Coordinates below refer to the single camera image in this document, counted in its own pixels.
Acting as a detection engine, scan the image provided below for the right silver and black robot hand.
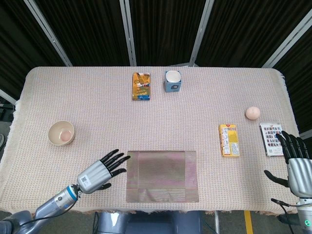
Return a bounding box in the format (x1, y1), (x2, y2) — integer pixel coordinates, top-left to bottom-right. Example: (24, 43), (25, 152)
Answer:
(264, 130), (312, 198)

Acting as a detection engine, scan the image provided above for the left silver and black robot hand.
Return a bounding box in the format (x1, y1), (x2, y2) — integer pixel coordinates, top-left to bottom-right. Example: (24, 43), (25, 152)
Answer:
(77, 149), (131, 195)

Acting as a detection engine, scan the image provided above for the light brown bowl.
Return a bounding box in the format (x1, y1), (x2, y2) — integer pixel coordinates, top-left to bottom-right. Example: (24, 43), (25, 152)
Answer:
(47, 120), (75, 147)

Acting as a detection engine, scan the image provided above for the brown woven placemat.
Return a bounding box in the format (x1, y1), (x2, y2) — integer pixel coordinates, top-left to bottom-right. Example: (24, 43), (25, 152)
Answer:
(125, 150), (200, 203)

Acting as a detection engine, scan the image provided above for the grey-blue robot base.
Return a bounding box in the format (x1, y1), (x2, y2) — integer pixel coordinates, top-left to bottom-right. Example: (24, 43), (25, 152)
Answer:
(97, 211), (203, 234)

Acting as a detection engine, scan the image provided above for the white box with picture grid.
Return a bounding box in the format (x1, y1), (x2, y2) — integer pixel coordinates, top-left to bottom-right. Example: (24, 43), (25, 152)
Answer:
(259, 122), (286, 157)

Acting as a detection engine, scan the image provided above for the beige woven tablecloth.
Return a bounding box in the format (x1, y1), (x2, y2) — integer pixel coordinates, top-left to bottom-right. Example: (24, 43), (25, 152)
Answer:
(0, 66), (305, 216)

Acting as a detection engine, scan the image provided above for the peach-coloured ball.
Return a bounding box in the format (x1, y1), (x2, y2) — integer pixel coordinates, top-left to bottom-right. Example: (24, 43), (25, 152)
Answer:
(245, 106), (261, 120)

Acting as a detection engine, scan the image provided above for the yellow printed box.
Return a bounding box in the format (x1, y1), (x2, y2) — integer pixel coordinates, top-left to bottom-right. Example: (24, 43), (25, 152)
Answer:
(218, 124), (240, 157)

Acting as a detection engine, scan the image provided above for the grey metal table leg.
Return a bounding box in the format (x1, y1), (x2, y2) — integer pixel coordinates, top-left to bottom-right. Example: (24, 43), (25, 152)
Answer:
(214, 211), (221, 234)

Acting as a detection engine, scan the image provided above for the orange and blue carton box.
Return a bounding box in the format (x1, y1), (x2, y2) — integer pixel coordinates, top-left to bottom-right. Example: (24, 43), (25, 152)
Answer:
(132, 72), (151, 101)

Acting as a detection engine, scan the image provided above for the light blue speaker box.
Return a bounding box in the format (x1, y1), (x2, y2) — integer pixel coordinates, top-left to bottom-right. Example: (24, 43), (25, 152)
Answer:
(164, 70), (182, 93)

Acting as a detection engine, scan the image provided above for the black curtain backdrop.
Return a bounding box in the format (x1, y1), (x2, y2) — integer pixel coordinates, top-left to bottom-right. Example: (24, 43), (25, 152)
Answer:
(0, 0), (312, 134)

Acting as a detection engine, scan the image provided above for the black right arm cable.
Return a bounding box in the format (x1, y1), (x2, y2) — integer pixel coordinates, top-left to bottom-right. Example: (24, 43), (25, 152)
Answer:
(271, 198), (299, 234)

